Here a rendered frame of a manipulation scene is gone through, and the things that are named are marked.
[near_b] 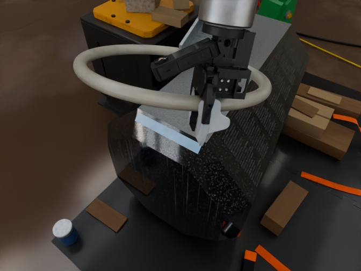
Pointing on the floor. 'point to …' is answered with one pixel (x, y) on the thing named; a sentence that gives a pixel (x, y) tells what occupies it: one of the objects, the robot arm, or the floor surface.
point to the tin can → (65, 232)
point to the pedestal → (115, 62)
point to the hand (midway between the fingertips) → (194, 132)
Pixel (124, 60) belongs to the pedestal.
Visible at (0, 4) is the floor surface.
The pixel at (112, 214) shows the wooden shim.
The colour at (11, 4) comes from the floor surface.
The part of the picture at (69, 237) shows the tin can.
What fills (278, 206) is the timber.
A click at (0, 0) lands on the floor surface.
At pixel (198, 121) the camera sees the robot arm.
